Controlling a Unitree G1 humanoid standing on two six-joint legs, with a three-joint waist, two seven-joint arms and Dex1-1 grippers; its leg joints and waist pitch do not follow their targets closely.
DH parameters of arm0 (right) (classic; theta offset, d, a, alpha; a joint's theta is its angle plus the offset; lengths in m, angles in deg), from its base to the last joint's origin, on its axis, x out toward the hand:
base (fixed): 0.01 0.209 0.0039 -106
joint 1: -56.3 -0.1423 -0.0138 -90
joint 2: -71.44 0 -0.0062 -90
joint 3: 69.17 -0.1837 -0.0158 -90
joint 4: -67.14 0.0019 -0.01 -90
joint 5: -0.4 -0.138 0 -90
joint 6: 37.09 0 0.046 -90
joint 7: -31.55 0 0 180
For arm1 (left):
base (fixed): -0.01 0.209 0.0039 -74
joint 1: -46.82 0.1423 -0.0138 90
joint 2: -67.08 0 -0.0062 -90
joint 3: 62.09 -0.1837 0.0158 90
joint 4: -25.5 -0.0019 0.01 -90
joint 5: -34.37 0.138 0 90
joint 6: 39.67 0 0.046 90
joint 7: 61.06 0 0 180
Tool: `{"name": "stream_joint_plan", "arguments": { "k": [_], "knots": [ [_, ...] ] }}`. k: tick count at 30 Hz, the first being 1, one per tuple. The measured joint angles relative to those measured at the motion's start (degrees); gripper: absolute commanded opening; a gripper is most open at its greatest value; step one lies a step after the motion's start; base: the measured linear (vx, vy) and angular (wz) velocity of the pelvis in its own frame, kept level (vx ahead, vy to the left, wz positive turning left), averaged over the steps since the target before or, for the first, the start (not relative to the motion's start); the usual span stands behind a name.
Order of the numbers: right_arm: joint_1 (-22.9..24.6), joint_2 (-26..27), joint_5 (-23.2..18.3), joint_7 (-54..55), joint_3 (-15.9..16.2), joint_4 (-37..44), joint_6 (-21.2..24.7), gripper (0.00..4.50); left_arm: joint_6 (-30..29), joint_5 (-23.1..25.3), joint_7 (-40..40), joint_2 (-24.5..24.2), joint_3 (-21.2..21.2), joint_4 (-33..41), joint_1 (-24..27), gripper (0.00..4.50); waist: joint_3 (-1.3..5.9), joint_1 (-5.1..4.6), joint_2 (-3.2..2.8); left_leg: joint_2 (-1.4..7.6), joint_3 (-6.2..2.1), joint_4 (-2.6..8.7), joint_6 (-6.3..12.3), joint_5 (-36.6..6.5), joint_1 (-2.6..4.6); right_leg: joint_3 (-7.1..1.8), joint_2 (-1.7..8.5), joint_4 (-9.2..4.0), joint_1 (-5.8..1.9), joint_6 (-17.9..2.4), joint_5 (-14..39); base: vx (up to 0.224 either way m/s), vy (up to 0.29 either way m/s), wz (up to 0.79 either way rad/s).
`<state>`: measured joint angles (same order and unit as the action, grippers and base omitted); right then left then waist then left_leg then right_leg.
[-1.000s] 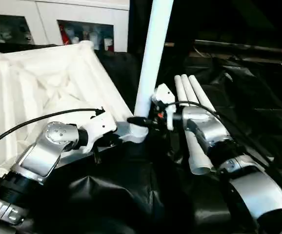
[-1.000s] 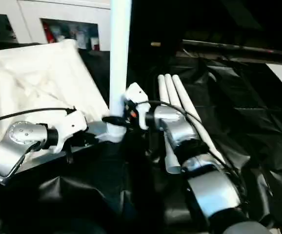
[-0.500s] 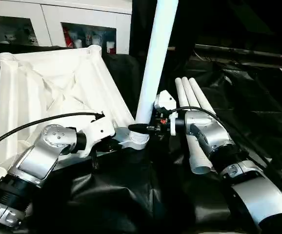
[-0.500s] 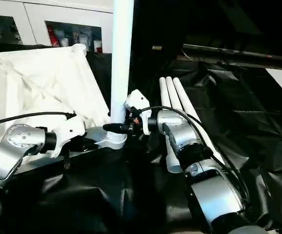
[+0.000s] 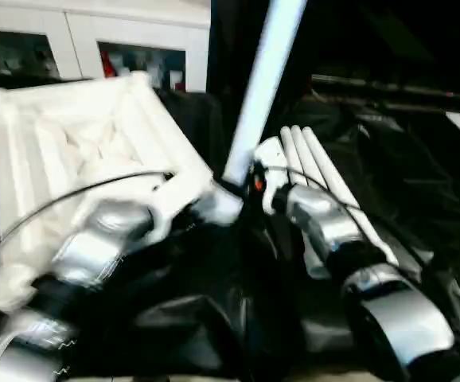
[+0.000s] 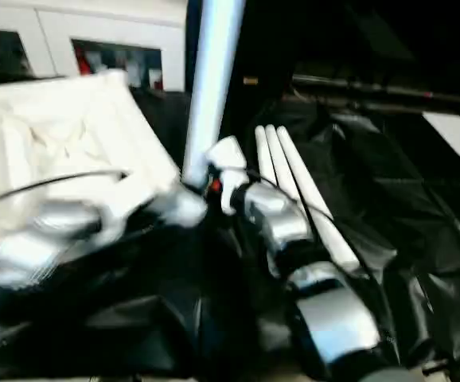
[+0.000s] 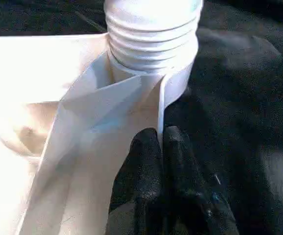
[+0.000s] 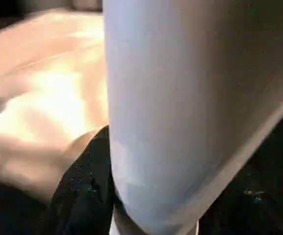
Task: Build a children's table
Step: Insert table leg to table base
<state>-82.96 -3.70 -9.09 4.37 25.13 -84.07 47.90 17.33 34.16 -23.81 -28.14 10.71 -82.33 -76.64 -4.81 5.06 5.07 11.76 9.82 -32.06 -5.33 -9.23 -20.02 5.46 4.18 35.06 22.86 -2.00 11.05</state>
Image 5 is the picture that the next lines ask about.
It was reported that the white plastic table leg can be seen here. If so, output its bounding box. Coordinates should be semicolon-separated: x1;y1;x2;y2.
291;126;350;209
302;127;400;267
282;127;332;279
220;0;308;192

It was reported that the white table top frame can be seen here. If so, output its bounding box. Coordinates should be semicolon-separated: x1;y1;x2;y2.
0;72;245;313

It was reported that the black work mat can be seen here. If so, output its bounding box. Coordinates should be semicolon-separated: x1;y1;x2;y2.
0;68;460;379

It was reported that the white glass-door cabinet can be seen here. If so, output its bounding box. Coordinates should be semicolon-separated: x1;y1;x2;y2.
0;0;212;92

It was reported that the black metal rail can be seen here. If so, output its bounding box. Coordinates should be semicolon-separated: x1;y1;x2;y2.
310;73;460;109

